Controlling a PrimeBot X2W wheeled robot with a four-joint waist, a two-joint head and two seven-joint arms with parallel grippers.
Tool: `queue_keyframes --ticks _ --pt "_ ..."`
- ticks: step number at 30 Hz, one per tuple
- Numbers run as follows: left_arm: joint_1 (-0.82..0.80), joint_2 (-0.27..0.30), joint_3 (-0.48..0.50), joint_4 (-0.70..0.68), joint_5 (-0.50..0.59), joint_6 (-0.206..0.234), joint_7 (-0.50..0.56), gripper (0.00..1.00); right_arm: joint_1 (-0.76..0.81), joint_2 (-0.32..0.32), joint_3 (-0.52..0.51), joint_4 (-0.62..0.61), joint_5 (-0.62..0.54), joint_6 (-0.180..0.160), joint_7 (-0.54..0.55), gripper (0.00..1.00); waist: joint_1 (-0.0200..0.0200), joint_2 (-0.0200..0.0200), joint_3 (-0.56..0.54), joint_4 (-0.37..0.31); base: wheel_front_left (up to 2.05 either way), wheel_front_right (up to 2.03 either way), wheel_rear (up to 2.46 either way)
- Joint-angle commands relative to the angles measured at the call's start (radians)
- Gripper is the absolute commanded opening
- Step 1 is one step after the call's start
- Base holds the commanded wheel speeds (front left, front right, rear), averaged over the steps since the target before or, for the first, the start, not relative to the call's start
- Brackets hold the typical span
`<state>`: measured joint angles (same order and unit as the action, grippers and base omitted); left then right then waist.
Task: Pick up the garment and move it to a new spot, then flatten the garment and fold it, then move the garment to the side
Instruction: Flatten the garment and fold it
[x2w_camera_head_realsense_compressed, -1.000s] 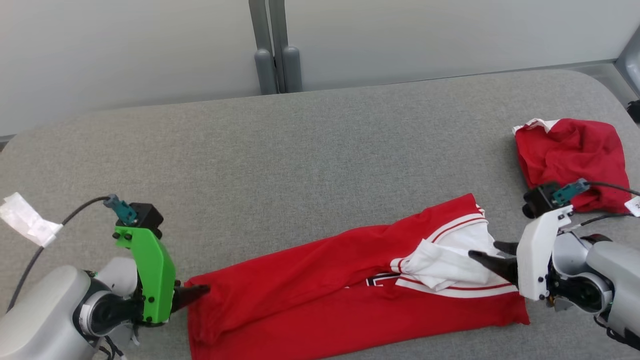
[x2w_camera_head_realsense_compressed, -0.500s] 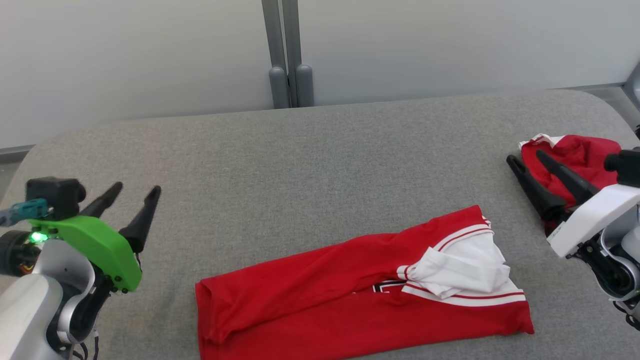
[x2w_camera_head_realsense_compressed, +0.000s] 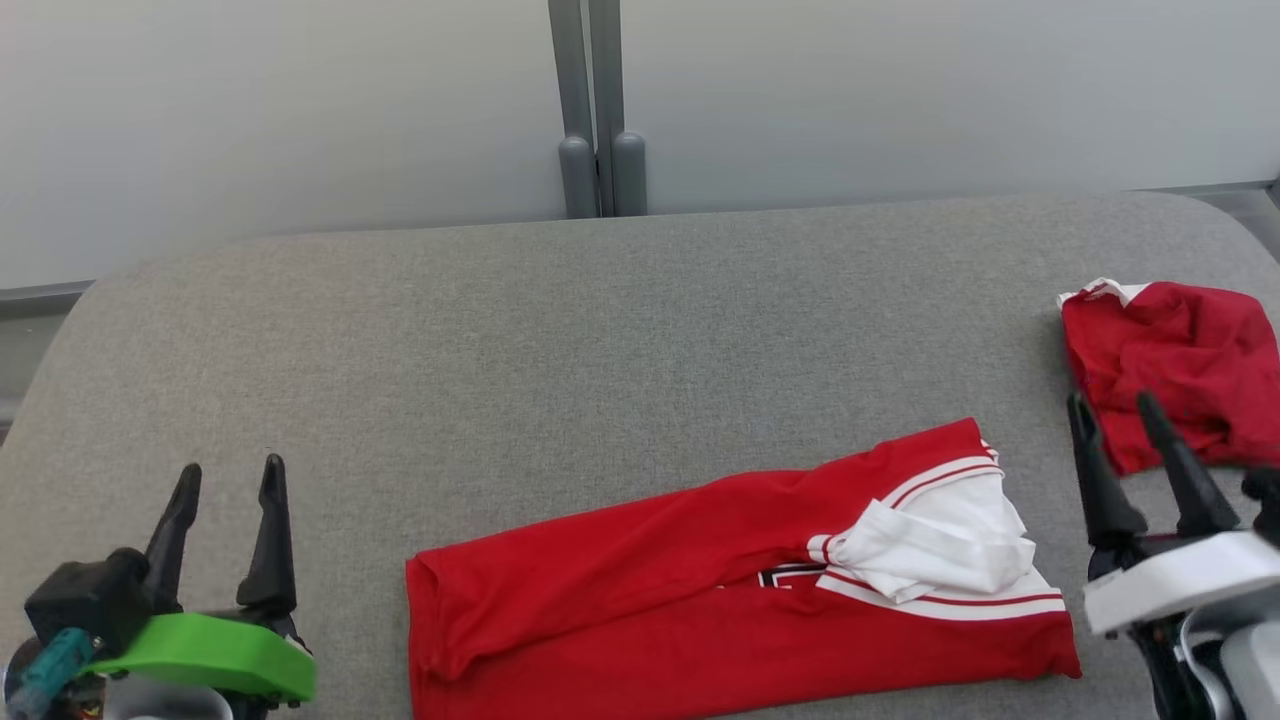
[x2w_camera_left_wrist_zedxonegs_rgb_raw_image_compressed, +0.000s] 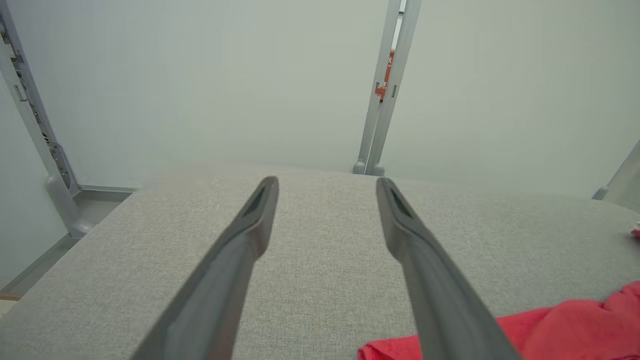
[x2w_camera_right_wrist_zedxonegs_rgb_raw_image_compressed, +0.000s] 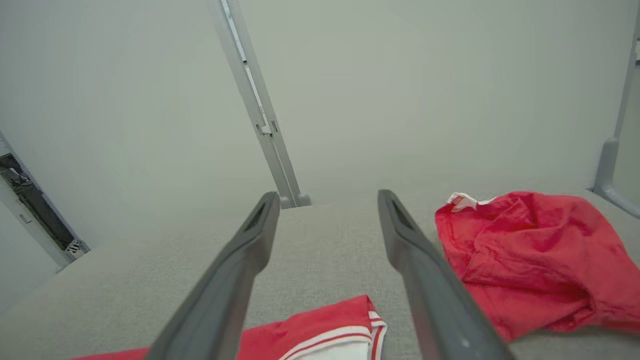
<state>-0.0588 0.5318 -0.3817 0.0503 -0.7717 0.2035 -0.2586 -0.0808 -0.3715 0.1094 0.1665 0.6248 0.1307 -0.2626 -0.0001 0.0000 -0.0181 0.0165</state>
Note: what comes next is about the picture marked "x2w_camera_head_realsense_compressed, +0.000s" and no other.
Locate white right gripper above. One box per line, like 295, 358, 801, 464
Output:
1066, 392, 1280, 638

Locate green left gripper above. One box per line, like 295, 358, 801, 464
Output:
85, 453, 318, 706

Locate red white-striped basketball shorts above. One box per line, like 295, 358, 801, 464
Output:
1057, 277, 1280, 477

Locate red white-trimmed basketball jersey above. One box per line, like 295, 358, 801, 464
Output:
405, 417, 1083, 720

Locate grey fabric sofa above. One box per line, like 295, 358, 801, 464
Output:
0, 192, 1280, 720

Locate teal left camera connector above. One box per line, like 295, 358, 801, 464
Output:
5, 627, 96, 720

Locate grey wall base rail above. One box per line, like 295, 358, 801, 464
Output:
1140, 180, 1276, 198
0, 280, 96, 321

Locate grey partition post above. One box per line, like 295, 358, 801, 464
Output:
548, 0, 601, 220
588, 0, 648, 217

